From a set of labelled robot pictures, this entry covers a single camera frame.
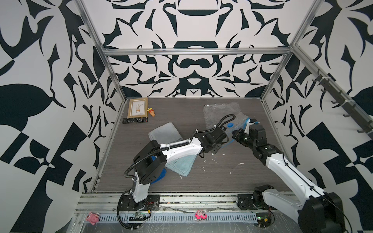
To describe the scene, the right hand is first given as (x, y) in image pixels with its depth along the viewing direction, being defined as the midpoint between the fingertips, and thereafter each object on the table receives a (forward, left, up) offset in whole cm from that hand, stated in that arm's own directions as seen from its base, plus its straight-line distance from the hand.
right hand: (231, 128), depth 83 cm
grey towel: (+5, +39, -13) cm, 41 cm away
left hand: (-3, +10, -6) cm, 12 cm away
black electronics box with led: (-41, -11, -18) cm, 46 cm away
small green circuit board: (-39, +47, -15) cm, 63 cm away
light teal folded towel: (-16, +28, -14) cm, 35 cm away
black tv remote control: (+17, +63, -13) cm, 67 cm away
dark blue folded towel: (-21, +40, -16) cm, 48 cm away
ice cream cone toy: (+24, +51, -12) cm, 58 cm away
